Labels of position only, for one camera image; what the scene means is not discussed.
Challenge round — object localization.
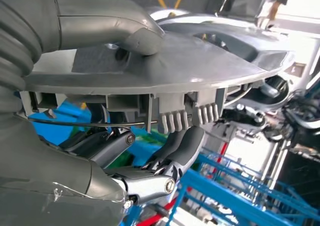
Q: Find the blue metal shelf rack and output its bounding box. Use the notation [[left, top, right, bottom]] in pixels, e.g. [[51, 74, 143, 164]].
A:
[[29, 98, 320, 226]]

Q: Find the black machine equipment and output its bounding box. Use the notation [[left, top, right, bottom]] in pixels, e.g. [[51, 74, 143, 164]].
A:
[[222, 75, 320, 153]]

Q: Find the green plastic crate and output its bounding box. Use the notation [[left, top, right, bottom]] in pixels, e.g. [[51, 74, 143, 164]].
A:
[[107, 131, 163, 167]]

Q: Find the red floor tape strip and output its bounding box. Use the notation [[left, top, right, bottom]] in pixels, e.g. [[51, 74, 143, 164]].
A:
[[216, 141, 229, 167], [136, 196, 177, 226]]

